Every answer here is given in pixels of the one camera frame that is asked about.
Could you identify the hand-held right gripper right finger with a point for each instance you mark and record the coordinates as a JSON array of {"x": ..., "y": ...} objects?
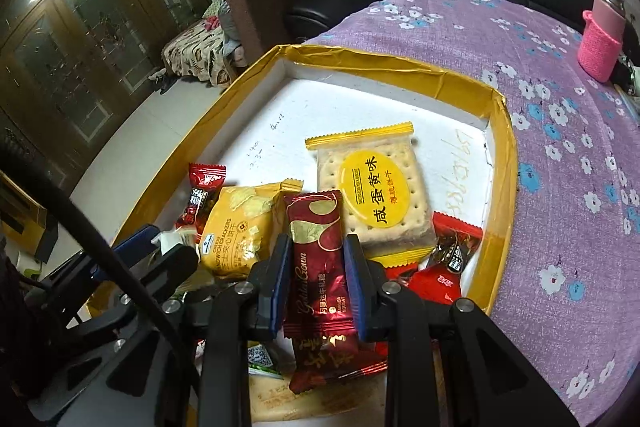
[{"x": 357, "y": 287}]

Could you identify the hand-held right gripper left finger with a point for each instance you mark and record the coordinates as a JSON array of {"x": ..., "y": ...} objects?
[{"x": 277, "y": 282}]

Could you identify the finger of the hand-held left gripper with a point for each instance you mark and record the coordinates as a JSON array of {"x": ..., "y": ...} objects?
[
  {"x": 132, "y": 242},
  {"x": 172, "y": 257}
]

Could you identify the bright red snack packet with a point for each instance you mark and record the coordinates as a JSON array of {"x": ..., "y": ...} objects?
[{"x": 400, "y": 273}]

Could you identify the maroon nougat packet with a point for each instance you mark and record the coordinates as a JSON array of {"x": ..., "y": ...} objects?
[{"x": 315, "y": 257}]

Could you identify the red candy with dark window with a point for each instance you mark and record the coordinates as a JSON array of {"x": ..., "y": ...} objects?
[
  {"x": 447, "y": 257},
  {"x": 202, "y": 202}
]

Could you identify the dark red snack packet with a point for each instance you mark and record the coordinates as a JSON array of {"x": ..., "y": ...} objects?
[{"x": 330, "y": 357}]

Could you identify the square cracker packet yellow label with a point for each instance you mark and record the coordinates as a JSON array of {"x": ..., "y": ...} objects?
[{"x": 375, "y": 187}]

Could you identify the yellow box with white inside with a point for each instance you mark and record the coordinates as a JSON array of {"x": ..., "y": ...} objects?
[{"x": 310, "y": 107}]

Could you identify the yellow sandwich cracker packet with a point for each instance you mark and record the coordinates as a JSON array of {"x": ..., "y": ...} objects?
[{"x": 240, "y": 227}]

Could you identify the yellow cardboard box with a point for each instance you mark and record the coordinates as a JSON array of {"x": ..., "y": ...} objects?
[{"x": 30, "y": 219}]

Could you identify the beige gold snack packet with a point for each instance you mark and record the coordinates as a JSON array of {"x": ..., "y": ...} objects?
[{"x": 305, "y": 402}]

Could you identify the floral blanket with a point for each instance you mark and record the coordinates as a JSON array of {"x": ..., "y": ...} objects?
[{"x": 195, "y": 52}]

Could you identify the wooden glass door cabinet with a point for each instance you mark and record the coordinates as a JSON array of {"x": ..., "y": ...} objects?
[{"x": 75, "y": 32}]

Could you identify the pink cloth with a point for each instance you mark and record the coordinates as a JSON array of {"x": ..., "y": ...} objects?
[{"x": 212, "y": 23}]

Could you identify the black charger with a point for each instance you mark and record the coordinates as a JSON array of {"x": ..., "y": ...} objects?
[{"x": 622, "y": 74}]

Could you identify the pink bottle with crochet sleeve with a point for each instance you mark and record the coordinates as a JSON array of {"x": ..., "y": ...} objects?
[{"x": 602, "y": 42}]

